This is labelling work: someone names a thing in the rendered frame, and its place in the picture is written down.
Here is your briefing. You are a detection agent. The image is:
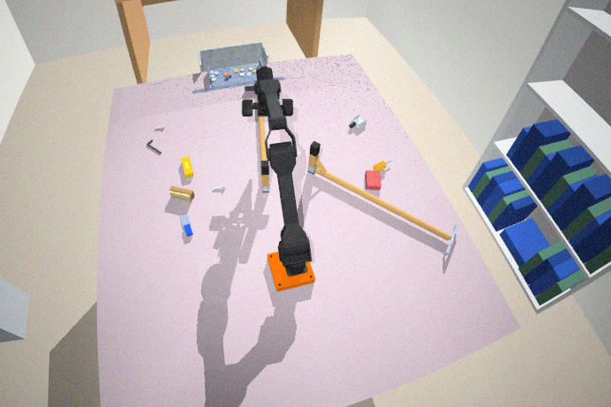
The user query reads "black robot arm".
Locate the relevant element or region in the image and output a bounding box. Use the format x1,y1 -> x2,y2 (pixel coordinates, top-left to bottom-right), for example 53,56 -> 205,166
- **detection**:
254,66 -> 312,276

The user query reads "red rectangular tile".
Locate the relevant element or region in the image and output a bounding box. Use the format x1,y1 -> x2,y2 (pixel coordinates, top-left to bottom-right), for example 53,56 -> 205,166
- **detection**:
365,170 -> 381,190

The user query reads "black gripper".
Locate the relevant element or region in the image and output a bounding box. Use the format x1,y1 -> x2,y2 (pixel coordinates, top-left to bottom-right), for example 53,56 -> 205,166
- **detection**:
242,99 -> 293,117

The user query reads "long scraper with wooden handle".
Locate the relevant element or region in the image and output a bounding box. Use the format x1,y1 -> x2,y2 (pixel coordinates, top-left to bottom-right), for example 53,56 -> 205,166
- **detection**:
245,85 -> 269,192

